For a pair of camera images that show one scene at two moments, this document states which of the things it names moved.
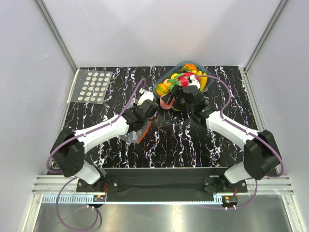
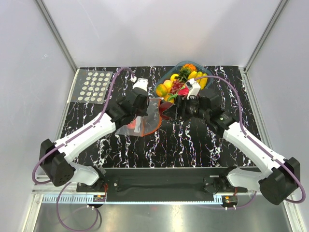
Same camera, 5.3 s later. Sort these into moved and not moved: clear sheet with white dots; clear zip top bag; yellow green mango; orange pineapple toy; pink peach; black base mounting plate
Moved: pink peach; clear zip top bag
Not moved: clear sheet with white dots; yellow green mango; black base mounting plate; orange pineapple toy
